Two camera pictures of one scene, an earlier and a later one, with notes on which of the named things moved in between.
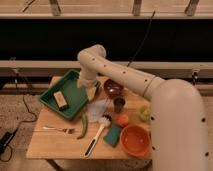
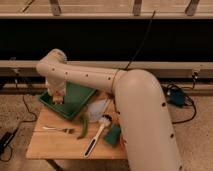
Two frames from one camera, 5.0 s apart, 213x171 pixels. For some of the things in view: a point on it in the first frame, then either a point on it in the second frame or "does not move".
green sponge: (112, 135) does not move
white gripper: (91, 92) to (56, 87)
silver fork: (63, 130) does not move
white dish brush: (105, 122) does not move
